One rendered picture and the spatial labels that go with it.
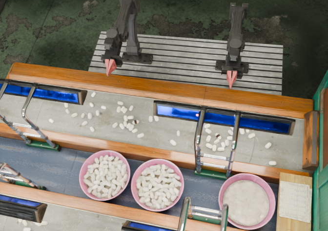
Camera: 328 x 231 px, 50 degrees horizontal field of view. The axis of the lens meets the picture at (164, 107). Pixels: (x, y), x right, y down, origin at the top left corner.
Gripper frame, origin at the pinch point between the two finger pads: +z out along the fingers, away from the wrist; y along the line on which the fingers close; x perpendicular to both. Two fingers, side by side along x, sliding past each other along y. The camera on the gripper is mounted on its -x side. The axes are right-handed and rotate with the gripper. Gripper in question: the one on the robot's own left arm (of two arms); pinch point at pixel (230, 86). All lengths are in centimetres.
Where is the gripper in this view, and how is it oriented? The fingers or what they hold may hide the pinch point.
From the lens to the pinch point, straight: 168.4
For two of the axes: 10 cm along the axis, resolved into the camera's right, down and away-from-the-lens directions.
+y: 9.8, 1.1, -1.7
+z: -1.7, 8.9, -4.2
